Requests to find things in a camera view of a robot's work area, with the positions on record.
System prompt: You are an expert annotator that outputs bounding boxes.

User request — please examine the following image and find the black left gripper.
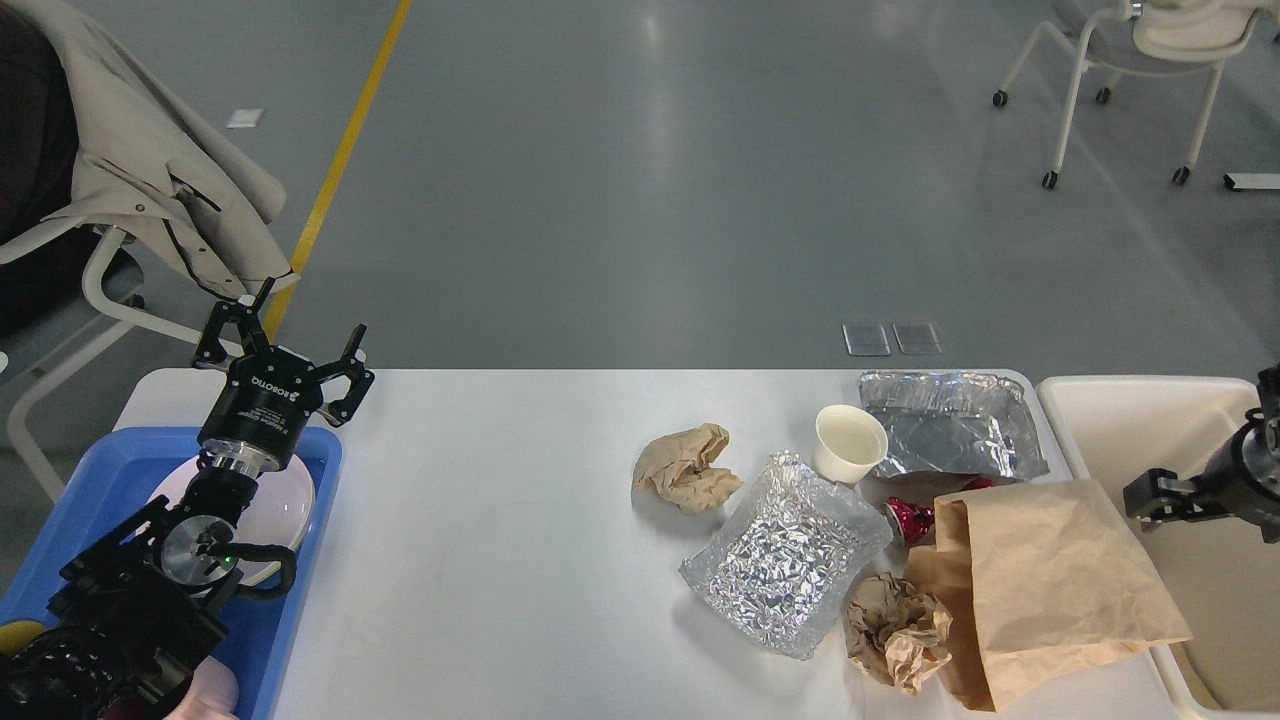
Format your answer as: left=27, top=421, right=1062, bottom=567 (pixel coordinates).
left=192, top=278, right=375, bottom=473

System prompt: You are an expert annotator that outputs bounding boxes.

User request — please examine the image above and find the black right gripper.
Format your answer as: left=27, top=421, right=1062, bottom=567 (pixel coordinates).
left=1123, top=418, right=1279, bottom=544

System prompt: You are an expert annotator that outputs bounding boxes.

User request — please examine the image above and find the pink plate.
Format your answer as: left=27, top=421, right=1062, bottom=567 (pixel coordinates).
left=147, top=455, right=316, bottom=587

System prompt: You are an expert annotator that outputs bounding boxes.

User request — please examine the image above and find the teal mug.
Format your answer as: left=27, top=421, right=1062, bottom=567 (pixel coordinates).
left=0, top=620, right=47, bottom=659

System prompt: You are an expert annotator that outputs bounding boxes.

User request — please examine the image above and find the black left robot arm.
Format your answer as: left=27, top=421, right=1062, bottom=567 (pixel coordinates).
left=3, top=284, right=375, bottom=719

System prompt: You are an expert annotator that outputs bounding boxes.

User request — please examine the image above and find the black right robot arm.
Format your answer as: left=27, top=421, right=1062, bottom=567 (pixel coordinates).
left=1123, top=366, right=1279, bottom=544

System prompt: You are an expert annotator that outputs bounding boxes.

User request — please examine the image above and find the white plastic bin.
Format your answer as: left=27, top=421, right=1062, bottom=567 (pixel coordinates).
left=1037, top=375, right=1279, bottom=719

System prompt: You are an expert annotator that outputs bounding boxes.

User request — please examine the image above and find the brown paper bag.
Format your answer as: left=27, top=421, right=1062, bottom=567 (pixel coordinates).
left=908, top=479, right=1193, bottom=712

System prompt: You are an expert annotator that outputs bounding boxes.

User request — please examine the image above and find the flat silver foil bag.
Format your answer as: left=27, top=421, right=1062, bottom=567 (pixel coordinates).
left=858, top=370, right=1050, bottom=480

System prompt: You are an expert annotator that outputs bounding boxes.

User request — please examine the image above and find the blue plastic tray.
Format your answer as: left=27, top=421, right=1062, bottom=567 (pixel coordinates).
left=1, top=427, right=343, bottom=719

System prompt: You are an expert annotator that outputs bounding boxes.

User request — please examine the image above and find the red crushed can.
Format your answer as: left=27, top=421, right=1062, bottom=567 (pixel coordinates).
left=878, top=471, right=998, bottom=548

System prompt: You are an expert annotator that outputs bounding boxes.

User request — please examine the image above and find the white floor plate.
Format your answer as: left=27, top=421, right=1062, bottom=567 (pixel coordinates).
left=225, top=108, right=265, bottom=129

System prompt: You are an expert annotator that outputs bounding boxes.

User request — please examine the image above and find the person in dark clothes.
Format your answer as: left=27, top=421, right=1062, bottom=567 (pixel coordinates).
left=1, top=6, right=99, bottom=337

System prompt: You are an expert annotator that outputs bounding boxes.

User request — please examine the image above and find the floor socket plate right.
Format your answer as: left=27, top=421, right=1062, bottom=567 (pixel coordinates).
left=892, top=322, right=943, bottom=356

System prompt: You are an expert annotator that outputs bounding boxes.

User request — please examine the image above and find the floor socket plate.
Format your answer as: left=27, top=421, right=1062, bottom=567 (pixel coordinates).
left=892, top=322, right=943, bottom=356
left=842, top=322, right=892, bottom=357

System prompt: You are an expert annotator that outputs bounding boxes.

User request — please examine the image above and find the crumpled brown paper wad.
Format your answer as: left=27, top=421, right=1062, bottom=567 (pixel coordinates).
left=844, top=573, right=954, bottom=697

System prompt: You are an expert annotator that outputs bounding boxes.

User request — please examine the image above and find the white paper cup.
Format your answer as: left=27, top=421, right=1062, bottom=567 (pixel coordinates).
left=813, top=405, right=888, bottom=486

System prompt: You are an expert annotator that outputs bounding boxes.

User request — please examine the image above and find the white table foot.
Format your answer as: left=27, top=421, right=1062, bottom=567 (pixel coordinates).
left=1222, top=172, right=1280, bottom=192

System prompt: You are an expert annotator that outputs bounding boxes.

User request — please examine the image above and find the floor socket plate left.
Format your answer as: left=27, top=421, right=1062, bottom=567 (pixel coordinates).
left=842, top=322, right=892, bottom=357

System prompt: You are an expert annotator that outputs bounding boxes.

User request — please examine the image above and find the pink mug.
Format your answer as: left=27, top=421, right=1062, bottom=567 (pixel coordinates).
left=104, top=657, right=239, bottom=719

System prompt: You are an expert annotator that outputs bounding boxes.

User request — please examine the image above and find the crumpled silver foil tray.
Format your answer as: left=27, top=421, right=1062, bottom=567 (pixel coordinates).
left=678, top=452, right=893, bottom=661

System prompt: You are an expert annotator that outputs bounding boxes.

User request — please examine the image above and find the crumpled brown paper ball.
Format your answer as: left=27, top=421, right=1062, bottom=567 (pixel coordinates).
left=631, top=423, right=744, bottom=515

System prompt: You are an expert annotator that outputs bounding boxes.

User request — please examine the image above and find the white chair right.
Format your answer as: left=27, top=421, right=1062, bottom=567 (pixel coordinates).
left=992, top=1, right=1277, bottom=190

